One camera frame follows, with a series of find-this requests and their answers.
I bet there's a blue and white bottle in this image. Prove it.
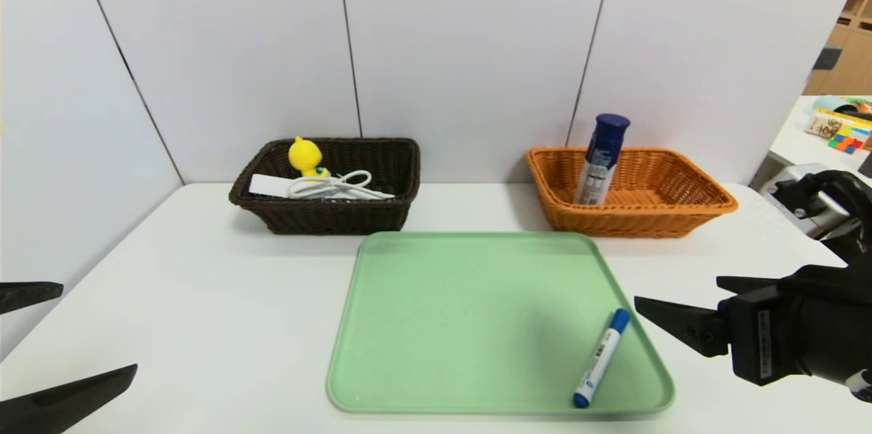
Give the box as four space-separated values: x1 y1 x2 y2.
572 113 632 206

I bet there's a blue and white marker pen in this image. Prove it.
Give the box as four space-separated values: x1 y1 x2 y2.
572 308 632 410

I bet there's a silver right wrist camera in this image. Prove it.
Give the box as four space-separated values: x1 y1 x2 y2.
760 163 852 238

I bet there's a dark brown wicker basket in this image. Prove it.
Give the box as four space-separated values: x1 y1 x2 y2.
228 138 422 236

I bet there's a colourful puzzle cube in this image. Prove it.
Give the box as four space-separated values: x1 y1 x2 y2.
828 133 869 153

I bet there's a white power strip with cable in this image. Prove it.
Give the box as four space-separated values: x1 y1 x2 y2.
249 170 396 202

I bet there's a yellow duck toy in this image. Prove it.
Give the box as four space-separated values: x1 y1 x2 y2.
288 136 332 180

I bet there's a light green plastic tray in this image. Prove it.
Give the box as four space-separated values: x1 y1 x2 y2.
326 230 676 416

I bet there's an orange wicker basket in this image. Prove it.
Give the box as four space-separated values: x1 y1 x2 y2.
525 146 740 238

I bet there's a wooden shelf unit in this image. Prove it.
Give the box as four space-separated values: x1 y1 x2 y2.
803 0 872 97

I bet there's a yellow printed cardboard box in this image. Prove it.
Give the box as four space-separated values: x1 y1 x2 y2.
806 109 872 142

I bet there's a white side table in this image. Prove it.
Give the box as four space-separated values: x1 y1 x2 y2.
749 95 872 189

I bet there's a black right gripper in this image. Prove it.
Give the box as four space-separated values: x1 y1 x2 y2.
634 264 872 387

